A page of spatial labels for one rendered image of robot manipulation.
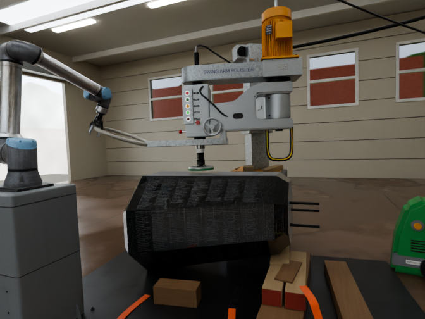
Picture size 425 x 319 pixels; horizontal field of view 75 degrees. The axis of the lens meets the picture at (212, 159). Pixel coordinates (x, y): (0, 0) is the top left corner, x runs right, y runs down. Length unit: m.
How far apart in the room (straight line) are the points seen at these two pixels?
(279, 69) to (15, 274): 2.11
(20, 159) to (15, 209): 0.31
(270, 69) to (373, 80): 6.15
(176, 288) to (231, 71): 1.62
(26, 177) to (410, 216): 2.62
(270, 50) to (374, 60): 6.18
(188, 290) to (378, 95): 7.15
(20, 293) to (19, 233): 0.31
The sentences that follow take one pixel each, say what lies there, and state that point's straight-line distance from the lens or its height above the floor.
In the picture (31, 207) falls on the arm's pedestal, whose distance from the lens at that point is 1.79.
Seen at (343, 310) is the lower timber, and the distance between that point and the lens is 1.93.
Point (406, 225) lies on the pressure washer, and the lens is 2.63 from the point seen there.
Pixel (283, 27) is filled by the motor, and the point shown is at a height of 1.91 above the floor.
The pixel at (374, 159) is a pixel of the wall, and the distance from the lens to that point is 8.19.
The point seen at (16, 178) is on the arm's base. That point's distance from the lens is 1.91.
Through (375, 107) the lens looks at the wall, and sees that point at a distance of 8.21.
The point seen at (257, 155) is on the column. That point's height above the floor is 0.93.
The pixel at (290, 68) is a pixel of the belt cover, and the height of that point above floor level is 1.62.
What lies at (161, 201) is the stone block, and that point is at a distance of 2.13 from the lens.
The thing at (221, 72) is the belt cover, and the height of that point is 1.62.
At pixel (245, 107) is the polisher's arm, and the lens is 2.26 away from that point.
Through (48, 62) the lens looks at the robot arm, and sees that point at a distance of 2.08.
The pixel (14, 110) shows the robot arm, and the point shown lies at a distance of 2.09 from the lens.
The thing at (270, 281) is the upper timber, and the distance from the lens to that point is 1.88.
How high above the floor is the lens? 1.08
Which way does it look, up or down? 4 degrees down
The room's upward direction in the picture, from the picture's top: 2 degrees counter-clockwise
